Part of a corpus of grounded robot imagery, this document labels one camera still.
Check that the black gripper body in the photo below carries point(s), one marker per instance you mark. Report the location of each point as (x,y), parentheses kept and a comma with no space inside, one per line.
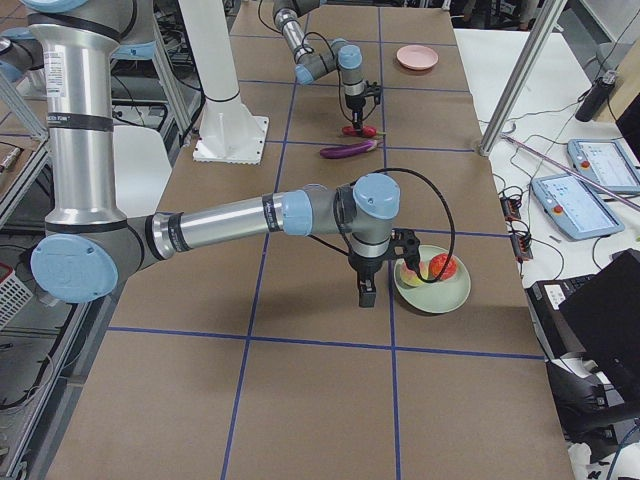
(365,264)
(354,103)

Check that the red chili pepper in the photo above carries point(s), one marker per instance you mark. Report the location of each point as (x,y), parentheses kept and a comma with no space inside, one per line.
(366,132)

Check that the purple eggplant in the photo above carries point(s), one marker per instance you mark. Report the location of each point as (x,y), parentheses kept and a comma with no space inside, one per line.
(349,150)

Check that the yellow pink peach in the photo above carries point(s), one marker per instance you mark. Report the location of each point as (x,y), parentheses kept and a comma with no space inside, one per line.
(410,278)

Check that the red yellow pomegranate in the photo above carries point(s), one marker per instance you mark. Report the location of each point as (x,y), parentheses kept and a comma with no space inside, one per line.
(442,266)

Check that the green plate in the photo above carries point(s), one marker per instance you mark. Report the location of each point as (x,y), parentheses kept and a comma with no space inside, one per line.
(438,297)

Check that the pink plate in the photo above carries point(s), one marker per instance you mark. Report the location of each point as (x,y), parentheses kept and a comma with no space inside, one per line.
(417,57)

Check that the near blue teach pendant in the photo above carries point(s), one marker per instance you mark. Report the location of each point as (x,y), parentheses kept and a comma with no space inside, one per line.
(575,209)

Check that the blue teach pendant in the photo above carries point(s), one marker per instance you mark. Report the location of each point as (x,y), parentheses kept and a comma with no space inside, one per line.
(575,209)
(607,163)

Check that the white chair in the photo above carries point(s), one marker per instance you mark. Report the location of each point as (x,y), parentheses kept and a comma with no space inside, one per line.
(142,169)

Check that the black laptop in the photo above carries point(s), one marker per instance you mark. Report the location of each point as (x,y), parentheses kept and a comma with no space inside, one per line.
(596,316)

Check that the black water bottle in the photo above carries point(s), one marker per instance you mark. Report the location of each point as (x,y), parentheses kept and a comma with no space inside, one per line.
(597,96)

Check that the far blue teach pendant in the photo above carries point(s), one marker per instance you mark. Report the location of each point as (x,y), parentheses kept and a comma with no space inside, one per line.
(607,163)

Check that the white camera stand column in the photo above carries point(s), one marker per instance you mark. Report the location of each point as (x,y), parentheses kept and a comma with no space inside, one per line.
(228,132)

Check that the aluminium frame post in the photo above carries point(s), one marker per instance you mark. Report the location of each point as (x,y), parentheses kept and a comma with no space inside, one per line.
(529,55)

